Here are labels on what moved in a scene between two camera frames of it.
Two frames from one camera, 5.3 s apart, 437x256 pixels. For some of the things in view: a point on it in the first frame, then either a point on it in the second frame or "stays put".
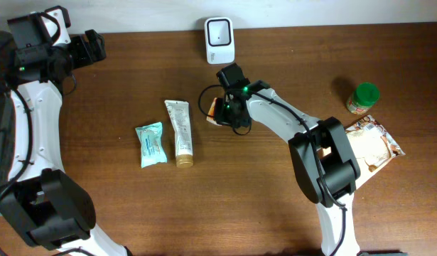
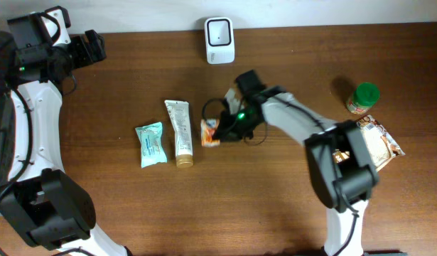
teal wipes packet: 152,148 stays put
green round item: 364,97 stays put
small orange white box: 210,114 -> 208,127
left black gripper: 84,57 stays put
